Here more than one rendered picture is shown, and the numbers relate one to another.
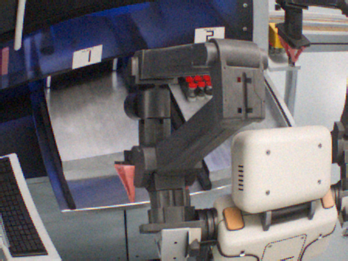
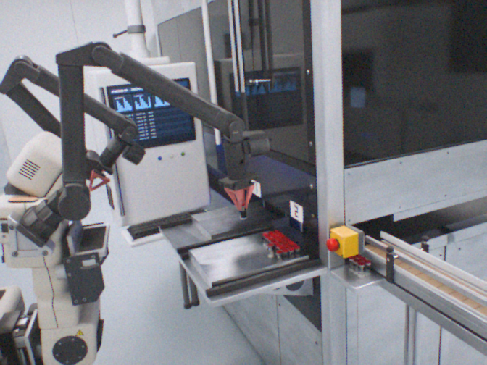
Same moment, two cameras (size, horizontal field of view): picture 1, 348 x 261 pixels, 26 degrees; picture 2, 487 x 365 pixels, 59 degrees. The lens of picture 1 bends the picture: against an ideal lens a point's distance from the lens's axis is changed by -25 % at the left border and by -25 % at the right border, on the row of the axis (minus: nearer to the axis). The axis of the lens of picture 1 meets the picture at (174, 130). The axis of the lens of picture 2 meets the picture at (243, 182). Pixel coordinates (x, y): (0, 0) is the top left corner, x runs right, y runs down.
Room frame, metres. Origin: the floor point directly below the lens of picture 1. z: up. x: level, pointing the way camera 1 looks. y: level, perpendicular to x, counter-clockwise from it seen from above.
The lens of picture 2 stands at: (1.73, -1.51, 1.57)
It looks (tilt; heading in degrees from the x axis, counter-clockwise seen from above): 17 degrees down; 89
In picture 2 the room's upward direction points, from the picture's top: 5 degrees counter-clockwise
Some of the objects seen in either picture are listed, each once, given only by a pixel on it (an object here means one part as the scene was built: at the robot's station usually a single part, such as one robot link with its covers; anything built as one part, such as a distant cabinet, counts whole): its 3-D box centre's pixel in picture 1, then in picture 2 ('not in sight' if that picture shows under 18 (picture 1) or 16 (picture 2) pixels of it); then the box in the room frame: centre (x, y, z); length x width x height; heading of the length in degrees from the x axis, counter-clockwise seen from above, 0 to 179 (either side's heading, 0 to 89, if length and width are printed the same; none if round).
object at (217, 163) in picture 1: (236, 119); (246, 257); (1.74, -0.15, 0.90); 0.34 x 0.26 x 0.04; 20
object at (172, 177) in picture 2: not in sight; (151, 139); (1.33, 0.66, 1.19); 0.50 x 0.19 x 0.78; 25
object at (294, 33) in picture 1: (293, 28); (237, 171); (1.74, -0.30, 1.25); 0.10 x 0.07 x 0.07; 34
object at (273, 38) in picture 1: (279, 33); (346, 240); (2.05, -0.30, 1.00); 0.08 x 0.07 x 0.07; 21
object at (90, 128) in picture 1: (91, 113); (238, 219); (1.73, 0.21, 0.90); 0.34 x 0.26 x 0.04; 21
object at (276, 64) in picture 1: (276, 54); (360, 276); (2.09, -0.30, 0.87); 0.14 x 0.13 x 0.02; 21
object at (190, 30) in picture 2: not in sight; (195, 69); (1.56, 0.93, 1.51); 0.49 x 0.01 x 0.59; 111
